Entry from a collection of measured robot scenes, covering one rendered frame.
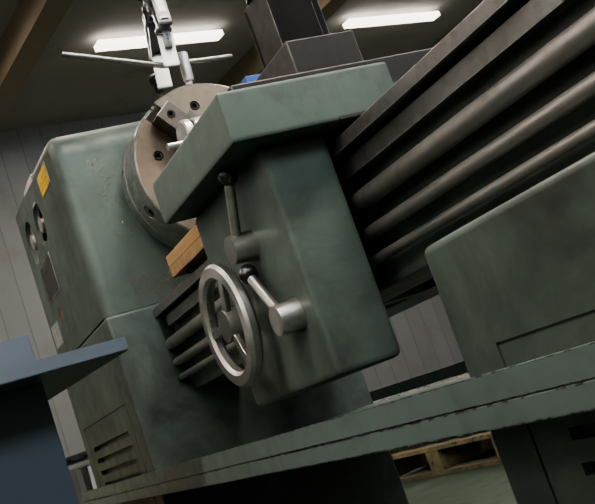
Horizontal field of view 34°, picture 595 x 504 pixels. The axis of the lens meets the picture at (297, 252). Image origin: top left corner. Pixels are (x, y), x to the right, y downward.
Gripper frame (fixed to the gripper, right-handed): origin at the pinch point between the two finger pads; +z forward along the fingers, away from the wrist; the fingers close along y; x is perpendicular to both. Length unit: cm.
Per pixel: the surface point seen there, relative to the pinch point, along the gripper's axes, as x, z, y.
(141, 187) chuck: -11.3, 26.1, 7.0
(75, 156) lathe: -20.5, 13.6, -6.5
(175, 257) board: -10.3, 43.2, 20.0
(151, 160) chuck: -8.5, 21.4, 7.7
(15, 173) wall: 1, -236, -747
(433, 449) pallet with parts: 164, 96, -310
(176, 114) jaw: -2.6, 14.4, 11.0
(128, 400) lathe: -20, 63, -9
